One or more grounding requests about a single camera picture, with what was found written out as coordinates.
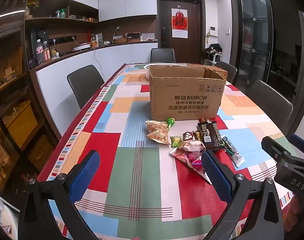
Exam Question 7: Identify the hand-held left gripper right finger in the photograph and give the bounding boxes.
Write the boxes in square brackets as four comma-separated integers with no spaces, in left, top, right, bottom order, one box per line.
[201,150,285,240]

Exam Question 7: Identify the black coffee machine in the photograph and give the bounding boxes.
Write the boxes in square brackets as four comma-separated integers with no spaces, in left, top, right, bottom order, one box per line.
[30,28,49,64]

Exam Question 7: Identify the dark grey dining chair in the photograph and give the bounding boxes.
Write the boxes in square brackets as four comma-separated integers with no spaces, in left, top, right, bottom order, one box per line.
[150,48,176,63]
[67,64,105,110]
[215,60,238,84]
[250,80,294,131]

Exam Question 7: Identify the clear water bottle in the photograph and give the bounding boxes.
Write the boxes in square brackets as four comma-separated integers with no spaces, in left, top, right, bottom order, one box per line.
[36,39,45,65]

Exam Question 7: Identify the white green stick packet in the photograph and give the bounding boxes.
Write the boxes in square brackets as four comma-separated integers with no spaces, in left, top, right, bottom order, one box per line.
[221,135,245,167]

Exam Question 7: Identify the white shoe rack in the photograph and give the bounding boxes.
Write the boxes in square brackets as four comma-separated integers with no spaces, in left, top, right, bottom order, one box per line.
[204,51,222,66]

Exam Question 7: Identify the white counter cabinet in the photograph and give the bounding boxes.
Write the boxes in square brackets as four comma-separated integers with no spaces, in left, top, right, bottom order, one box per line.
[29,42,159,140]

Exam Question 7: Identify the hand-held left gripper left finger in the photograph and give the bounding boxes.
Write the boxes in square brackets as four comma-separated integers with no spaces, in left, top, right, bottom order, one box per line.
[18,151,100,240]

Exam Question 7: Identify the white wall cabinets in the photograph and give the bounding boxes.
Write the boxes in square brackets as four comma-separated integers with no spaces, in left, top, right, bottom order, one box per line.
[29,0,157,22]

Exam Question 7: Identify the pink label bottle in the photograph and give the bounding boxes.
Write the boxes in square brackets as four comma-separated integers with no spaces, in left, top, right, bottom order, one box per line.
[43,41,51,61]

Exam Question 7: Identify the dark wooden shelf unit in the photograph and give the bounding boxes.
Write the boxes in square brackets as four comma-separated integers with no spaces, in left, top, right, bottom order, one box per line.
[0,0,60,198]

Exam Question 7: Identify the dark chocolate packet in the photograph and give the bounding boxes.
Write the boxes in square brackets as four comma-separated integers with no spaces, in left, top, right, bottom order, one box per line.
[197,121,225,151]

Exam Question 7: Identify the colourful patchwork tablecloth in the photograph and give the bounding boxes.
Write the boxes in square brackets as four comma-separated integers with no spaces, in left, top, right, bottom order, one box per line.
[37,63,304,240]

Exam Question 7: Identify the dark brown door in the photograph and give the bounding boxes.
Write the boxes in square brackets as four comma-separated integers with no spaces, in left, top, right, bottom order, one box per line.
[158,0,205,65]

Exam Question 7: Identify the dark glass sliding door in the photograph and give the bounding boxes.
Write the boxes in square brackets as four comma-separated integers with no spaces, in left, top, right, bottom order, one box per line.
[236,0,304,107]

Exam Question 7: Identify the beige snack packet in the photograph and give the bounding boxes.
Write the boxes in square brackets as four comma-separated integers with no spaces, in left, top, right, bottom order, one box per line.
[145,119,170,133]
[146,129,170,145]

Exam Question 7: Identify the red pink triangular snack bag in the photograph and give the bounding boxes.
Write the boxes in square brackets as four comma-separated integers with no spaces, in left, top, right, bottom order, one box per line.
[169,147,212,184]

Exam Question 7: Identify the red white wall calendar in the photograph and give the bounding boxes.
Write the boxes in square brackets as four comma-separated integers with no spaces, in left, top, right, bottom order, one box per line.
[171,8,188,39]

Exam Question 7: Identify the person's right hand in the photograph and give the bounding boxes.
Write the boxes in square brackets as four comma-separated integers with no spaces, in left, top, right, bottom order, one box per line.
[283,194,304,233]

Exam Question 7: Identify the white plastic fruit basket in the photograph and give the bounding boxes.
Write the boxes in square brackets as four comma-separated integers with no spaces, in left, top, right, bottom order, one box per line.
[143,63,184,79]

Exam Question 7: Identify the black bag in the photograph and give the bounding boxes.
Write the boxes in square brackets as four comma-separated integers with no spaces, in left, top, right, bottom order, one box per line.
[207,44,222,54]

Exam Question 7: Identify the yellow green snack packet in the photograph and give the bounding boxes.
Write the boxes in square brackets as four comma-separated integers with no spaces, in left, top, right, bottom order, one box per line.
[169,135,184,147]

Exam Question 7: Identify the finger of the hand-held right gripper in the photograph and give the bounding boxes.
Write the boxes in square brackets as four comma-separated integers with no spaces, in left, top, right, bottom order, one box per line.
[261,136,292,161]
[288,133,304,162]

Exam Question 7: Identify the brown cardboard box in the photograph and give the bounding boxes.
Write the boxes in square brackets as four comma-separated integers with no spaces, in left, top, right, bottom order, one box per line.
[149,64,228,121]

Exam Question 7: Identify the brown wall shelf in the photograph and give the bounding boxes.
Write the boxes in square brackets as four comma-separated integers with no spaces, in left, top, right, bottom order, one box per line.
[25,0,100,32]

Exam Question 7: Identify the yellow storage box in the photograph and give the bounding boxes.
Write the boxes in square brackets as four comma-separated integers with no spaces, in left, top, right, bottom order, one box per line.
[1,101,39,148]

